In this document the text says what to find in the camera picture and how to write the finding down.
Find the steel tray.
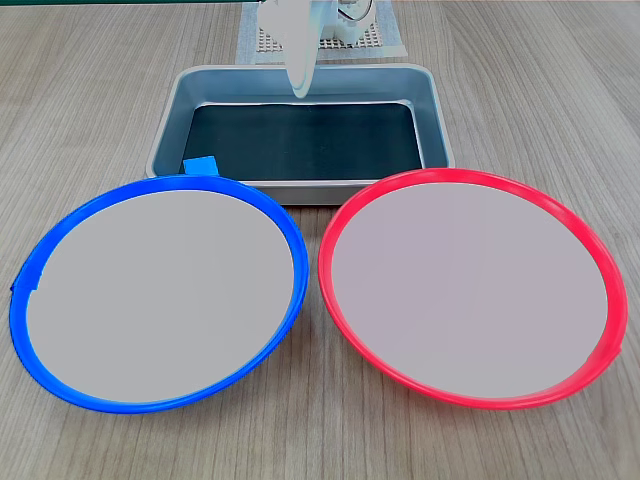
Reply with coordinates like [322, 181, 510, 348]
[144, 63, 456, 207]

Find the black tray mat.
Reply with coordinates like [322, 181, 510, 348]
[181, 101, 424, 183]

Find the small blue cube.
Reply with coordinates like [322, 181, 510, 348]
[182, 155, 221, 178]

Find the red-rimmed white plate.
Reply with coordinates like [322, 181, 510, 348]
[317, 167, 629, 413]

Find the blue-rimmed white plate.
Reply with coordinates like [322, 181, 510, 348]
[8, 173, 312, 416]

